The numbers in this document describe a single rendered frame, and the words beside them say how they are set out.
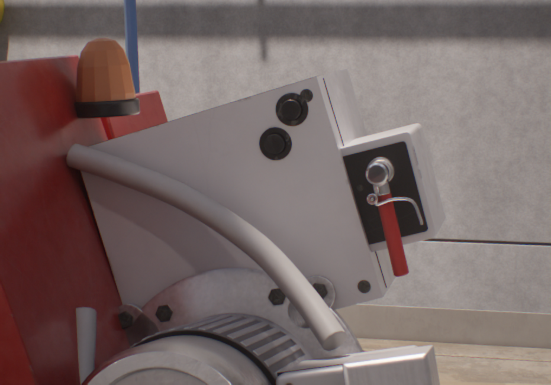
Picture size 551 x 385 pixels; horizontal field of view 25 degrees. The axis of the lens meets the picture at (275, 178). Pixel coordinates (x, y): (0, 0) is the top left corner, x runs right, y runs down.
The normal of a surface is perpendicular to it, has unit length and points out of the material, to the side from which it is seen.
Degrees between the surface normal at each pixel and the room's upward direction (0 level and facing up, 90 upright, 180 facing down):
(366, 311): 90
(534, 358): 0
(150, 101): 73
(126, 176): 83
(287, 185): 90
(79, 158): 82
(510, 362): 0
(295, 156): 90
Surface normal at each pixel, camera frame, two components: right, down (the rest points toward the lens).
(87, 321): 0.39, -0.50
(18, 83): 0.92, -0.31
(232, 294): -0.20, -0.03
